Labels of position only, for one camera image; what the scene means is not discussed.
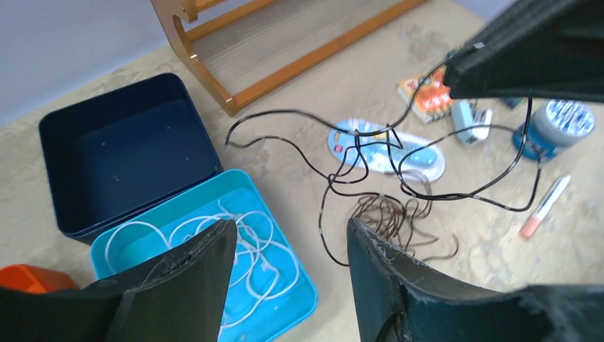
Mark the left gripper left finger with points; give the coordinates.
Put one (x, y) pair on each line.
(176, 296)

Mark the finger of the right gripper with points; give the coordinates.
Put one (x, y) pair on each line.
(534, 49)

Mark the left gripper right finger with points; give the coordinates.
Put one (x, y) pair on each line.
(399, 298)

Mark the round blue tape roll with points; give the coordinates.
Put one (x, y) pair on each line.
(556, 126)

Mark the light blue plastic tray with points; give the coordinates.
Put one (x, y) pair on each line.
(269, 291)

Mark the small light blue stapler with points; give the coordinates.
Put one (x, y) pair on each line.
(472, 125)

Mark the orange card pack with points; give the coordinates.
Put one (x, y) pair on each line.
(428, 96)

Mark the white orange marker pen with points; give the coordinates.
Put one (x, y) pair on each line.
(544, 207)

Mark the dark blue plastic tray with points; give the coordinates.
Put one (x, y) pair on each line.
(112, 157)

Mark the orange plastic tray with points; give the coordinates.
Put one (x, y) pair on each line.
(35, 280)

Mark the blue blister pack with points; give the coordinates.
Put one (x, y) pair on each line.
(386, 153)

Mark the wooden shelf rack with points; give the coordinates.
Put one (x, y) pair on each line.
(242, 52)

